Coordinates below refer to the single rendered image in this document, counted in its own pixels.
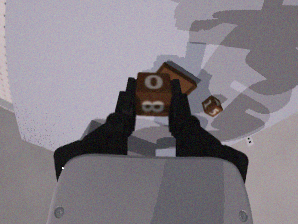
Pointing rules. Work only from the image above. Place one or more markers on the brown calendar cube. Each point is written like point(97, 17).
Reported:
point(153, 94)
point(212, 106)

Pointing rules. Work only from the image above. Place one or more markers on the brown shallow tray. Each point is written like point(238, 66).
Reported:
point(187, 84)

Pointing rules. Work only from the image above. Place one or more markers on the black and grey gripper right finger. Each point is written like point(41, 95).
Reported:
point(194, 141)

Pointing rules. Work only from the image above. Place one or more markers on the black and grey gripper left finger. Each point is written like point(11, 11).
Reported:
point(113, 134)

